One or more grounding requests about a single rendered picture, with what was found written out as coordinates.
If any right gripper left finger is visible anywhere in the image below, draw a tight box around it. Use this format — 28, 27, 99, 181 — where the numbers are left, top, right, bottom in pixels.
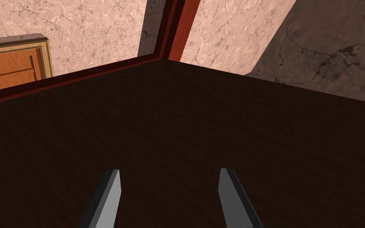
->
79, 169, 122, 228

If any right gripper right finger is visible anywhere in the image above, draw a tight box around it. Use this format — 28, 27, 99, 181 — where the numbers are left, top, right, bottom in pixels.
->
218, 168, 264, 228

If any orange panelled door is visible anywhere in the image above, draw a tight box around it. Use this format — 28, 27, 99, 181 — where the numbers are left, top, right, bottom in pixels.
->
0, 37, 53, 95

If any dark brown door leaf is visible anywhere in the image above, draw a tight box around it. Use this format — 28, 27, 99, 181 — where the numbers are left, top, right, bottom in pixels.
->
0, 58, 365, 228

